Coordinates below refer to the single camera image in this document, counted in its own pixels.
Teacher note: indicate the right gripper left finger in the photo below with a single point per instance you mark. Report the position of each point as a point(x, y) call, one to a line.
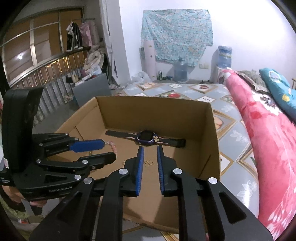
point(131, 182)

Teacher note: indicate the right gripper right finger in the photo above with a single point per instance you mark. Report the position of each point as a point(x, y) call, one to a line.
point(168, 180)

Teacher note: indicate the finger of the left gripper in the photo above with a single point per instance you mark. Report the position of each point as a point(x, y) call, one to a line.
point(86, 146)
point(98, 161)

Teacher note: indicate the pink strap smart watch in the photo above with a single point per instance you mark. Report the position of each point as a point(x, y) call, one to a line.
point(148, 138)

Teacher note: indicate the person left hand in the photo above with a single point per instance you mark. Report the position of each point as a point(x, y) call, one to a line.
point(14, 194)

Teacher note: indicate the brown cardboard box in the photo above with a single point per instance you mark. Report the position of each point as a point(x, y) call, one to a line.
point(191, 120)

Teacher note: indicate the grey storage box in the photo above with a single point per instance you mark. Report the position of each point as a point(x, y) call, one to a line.
point(92, 87)

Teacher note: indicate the metal stair railing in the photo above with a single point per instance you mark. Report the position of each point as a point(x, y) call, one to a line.
point(54, 76)

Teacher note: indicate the pink cylinder roll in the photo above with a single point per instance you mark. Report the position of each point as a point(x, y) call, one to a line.
point(150, 59)

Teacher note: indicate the hanging clothes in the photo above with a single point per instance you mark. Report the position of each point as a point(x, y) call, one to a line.
point(83, 35)

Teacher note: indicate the empty clear water bottle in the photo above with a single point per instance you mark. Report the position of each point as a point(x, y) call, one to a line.
point(181, 71)

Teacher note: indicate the pink floral blanket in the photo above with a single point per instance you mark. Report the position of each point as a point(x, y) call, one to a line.
point(272, 136)

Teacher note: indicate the blue water jug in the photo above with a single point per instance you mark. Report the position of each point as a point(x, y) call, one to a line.
point(225, 56)

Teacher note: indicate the teal patterned pillow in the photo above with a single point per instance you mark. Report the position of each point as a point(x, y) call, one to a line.
point(281, 91)

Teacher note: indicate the blue floral hanging cloth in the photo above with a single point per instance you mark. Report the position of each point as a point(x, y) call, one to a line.
point(178, 33)

